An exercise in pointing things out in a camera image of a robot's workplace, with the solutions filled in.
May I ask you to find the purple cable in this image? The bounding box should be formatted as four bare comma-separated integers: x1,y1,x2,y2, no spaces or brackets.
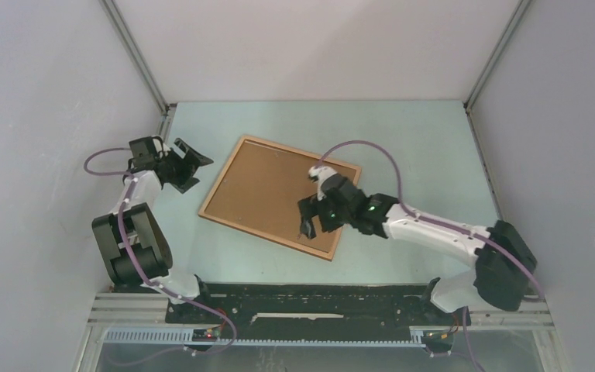
315,139,546,372
82,147,238,358

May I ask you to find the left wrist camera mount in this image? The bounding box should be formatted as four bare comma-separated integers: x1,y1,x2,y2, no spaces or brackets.
152,136,171,159

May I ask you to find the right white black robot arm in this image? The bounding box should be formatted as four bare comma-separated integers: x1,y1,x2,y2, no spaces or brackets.
297,166,537,324

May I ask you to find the left aluminium corner post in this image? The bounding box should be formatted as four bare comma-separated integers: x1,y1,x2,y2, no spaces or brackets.
99,0,169,115

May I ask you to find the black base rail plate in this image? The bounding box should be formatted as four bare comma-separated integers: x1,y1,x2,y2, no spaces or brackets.
165,283,469,341

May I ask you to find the aluminium corner post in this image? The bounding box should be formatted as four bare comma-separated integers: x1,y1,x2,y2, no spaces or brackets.
464,0,534,114
99,0,169,115

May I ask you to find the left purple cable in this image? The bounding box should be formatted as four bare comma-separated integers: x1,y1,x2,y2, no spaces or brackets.
82,147,238,358

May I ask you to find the right aluminium corner post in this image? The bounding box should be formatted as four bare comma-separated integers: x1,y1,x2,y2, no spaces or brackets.
464,0,534,114

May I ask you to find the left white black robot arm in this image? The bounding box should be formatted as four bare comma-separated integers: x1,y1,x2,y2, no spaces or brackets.
91,136,214,323

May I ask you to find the white toothed cable duct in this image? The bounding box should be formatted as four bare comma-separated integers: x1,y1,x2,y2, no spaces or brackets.
102,327,425,348

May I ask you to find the light wooden picture frame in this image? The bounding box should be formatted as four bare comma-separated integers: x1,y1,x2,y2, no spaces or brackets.
198,135,363,262

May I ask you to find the brown cardboard backing board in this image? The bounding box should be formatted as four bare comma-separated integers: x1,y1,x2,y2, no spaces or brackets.
205,141,356,253

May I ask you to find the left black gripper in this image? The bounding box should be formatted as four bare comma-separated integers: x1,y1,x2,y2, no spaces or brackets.
158,139,212,195

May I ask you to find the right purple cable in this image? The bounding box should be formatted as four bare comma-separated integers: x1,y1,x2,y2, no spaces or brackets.
315,139,546,372

